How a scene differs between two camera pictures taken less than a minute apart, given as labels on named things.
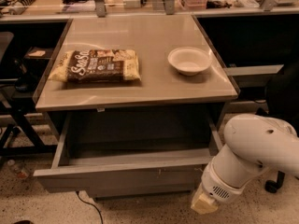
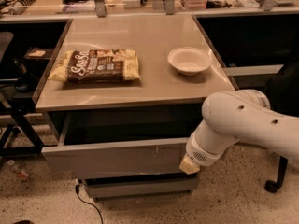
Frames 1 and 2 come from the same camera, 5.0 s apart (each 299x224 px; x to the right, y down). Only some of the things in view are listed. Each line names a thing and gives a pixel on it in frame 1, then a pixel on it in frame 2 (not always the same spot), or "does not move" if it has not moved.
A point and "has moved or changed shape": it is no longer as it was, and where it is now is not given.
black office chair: x=282 y=102 does not move
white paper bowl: x=189 y=61 does not move
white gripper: x=217 y=185 → x=199 y=153
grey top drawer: x=131 y=152 has moved or changed shape
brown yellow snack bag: x=107 y=65 does not move
